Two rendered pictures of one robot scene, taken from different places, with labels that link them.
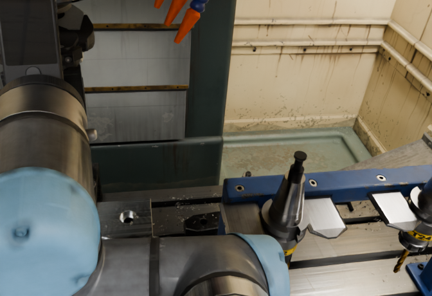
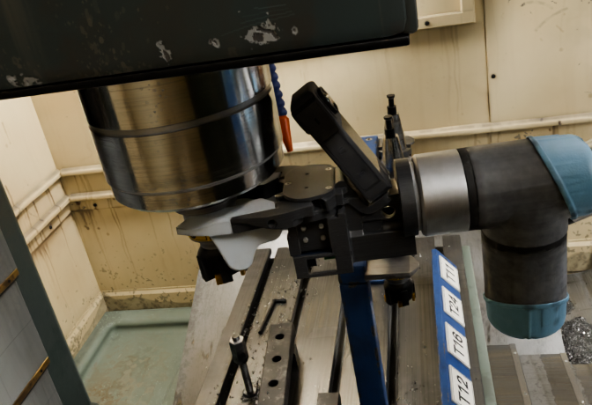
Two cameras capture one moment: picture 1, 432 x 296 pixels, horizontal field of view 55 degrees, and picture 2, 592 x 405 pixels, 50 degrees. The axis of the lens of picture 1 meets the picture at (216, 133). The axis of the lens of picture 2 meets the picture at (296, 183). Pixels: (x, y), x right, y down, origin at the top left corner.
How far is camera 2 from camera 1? 0.67 m
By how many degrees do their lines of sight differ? 55
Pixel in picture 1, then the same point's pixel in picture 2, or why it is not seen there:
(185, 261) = not seen: hidden behind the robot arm
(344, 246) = (328, 318)
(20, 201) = (561, 137)
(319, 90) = (56, 298)
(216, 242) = not seen: hidden behind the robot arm
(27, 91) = (428, 157)
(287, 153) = (99, 392)
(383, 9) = (46, 164)
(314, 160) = (129, 367)
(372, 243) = (331, 298)
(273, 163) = not seen: outside the picture
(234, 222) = (392, 269)
